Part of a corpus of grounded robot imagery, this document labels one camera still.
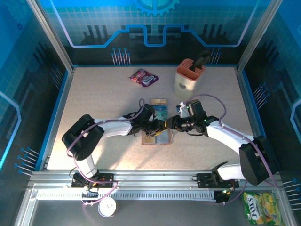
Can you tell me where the purple candy bag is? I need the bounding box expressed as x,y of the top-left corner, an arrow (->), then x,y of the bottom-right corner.
128,68 -> 160,88

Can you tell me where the cream orange knife block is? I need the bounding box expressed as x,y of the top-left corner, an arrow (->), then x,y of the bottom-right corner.
174,58 -> 206,98

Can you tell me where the grey blue credit card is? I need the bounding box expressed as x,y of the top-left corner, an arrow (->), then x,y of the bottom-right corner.
157,131 -> 170,144

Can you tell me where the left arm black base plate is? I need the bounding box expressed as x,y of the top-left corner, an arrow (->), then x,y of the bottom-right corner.
70,173 -> 116,189

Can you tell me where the white round tape roll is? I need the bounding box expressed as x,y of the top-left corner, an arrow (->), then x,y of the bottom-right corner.
98,197 -> 118,218

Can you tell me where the aluminium frame post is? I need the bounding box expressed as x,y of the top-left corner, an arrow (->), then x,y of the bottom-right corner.
26,0 -> 76,73
236,0 -> 285,73

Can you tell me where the slotted grey cable duct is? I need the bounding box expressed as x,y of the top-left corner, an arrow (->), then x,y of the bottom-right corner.
35,192 -> 217,201

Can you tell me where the yellow green candy bag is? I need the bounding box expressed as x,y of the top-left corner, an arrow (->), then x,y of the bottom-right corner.
241,192 -> 287,226

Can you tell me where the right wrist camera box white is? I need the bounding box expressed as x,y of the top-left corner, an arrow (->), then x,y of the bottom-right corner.
176,102 -> 189,118

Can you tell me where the aluminium side rail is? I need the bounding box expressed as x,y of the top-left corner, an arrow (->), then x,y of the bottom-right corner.
236,67 -> 270,171
43,67 -> 76,171

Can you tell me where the aluminium front rail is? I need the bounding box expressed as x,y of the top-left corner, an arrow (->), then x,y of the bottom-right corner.
28,170 -> 283,189

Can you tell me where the black knife handle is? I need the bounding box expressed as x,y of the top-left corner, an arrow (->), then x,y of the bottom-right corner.
189,50 -> 212,72

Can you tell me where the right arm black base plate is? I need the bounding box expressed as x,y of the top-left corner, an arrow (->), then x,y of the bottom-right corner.
196,173 -> 240,189

